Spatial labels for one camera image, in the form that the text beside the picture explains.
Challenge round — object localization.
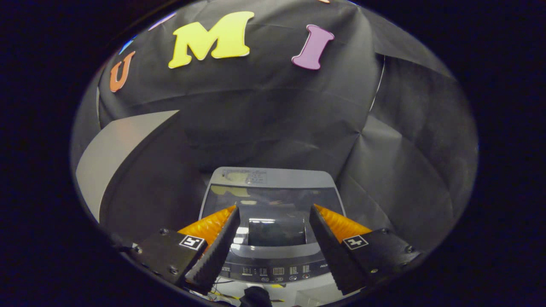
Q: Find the grey washing machine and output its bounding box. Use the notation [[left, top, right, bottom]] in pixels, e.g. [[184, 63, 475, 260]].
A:
[[197, 166, 347, 285]]

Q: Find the black cable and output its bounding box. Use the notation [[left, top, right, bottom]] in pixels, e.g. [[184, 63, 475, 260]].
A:
[[211, 277, 239, 300]]

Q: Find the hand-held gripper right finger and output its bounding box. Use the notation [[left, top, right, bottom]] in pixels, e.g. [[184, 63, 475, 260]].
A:
[[309, 204, 423, 295]]

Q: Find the dark washing machine lid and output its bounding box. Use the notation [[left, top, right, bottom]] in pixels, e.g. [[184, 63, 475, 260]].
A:
[[200, 184, 345, 258]]

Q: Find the black backdrop cloth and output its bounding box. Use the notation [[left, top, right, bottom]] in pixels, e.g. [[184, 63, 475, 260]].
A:
[[70, 0, 478, 252]]

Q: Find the black rounded object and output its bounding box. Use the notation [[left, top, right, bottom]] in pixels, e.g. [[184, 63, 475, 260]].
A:
[[239, 286, 273, 307]]

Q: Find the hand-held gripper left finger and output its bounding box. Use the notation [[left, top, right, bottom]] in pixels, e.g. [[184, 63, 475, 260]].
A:
[[134, 205, 241, 295]]

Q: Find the grey side table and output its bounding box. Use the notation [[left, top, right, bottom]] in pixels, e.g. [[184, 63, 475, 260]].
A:
[[76, 110, 205, 239]]

